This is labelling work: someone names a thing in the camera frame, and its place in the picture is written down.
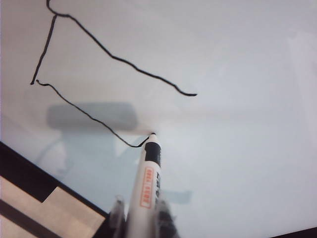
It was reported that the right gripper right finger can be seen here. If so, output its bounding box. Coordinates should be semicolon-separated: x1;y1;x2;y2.
154;192;179;238

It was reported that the whiteboard with black frame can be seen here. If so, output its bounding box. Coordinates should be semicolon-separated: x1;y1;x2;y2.
0;0;317;238

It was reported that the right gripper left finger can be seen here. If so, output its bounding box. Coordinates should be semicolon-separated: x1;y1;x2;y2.
108;194;130;238

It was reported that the white marker pen black cap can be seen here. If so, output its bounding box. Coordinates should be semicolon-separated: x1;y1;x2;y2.
125;132;164;238

